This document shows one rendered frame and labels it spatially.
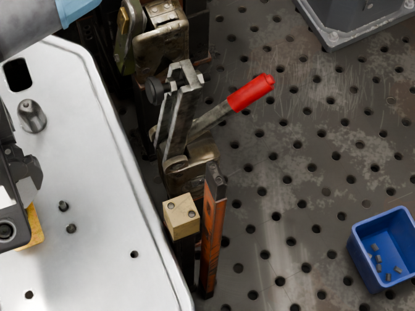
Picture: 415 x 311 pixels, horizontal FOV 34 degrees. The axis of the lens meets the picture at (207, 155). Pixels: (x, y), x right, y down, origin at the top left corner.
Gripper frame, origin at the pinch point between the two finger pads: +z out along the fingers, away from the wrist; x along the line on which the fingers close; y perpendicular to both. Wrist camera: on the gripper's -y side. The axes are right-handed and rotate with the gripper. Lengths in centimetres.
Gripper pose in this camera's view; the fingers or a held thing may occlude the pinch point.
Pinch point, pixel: (15, 209)
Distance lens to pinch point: 83.1
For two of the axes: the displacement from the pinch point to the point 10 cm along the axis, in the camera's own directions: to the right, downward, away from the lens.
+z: -0.2, 4.2, 9.1
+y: -3.8, -8.4, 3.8
